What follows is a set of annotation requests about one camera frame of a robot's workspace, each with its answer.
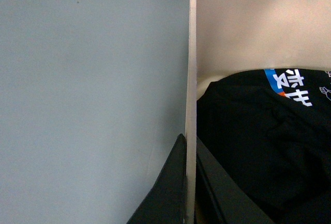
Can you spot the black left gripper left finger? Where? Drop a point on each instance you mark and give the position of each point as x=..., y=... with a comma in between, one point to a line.
x=166, y=201

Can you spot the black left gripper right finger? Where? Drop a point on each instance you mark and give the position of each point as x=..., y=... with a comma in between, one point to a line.
x=218, y=199

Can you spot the black printed t-shirt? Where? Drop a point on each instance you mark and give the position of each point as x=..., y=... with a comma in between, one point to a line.
x=270, y=131

